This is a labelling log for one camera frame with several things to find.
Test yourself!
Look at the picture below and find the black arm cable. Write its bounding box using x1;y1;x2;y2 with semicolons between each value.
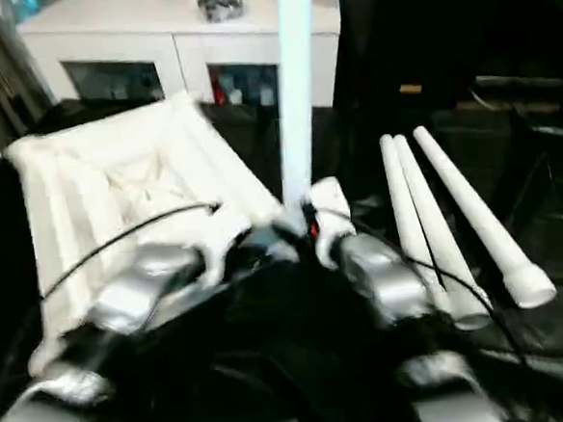
306;195;533;422
29;200;230;308

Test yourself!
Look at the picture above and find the black plastic mat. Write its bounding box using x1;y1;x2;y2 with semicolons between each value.
0;64;563;422

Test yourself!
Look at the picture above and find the white plastic table leg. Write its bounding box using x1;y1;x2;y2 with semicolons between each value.
392;127;496;336
378;130;456;322
266;0;330;214
410;117;560;317

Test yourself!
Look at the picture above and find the white plastic table top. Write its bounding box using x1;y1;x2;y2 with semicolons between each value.
1;84;299;377

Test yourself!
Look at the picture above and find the dark crumpled bundle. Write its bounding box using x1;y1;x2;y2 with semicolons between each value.
194;0;247;26

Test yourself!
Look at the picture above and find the white cabinet with glass doors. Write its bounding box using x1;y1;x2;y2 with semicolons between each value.
13;0;349;130

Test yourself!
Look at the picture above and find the black bench with silver rail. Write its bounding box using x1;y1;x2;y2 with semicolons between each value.
470;68;563;150

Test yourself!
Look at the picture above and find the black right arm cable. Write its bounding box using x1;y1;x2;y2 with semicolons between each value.
306;195;533;422

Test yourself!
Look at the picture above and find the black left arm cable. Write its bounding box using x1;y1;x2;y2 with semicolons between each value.
29;200;230;308

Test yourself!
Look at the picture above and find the light blue plastic film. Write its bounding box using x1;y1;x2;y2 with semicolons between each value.
6;0;57;23

